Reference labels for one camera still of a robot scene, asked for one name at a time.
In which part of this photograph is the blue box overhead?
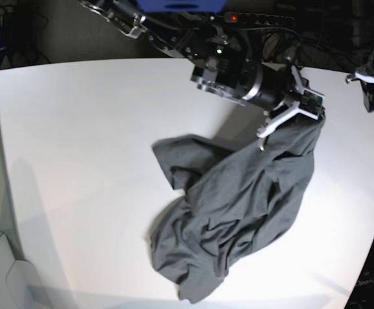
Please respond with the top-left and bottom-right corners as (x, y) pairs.
(136, 0), (227, 13)

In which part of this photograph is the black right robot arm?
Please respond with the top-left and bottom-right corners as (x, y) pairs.
(80, 1), (302, 111)

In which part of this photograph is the dark grey t-shirt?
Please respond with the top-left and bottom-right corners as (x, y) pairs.
(149, 113), (326, 304)

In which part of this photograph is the grey bin corner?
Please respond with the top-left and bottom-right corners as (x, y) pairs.
(0, 234), (43, 308)

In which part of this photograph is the black power strip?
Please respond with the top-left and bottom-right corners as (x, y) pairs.
(223, 12), (295, 28)

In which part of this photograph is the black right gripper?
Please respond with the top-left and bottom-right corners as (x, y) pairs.
(257, 64), (298, 111)

